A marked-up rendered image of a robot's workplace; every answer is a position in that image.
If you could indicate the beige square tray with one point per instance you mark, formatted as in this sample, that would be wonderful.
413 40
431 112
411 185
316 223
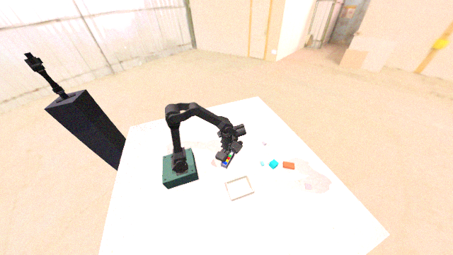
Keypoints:
239 187

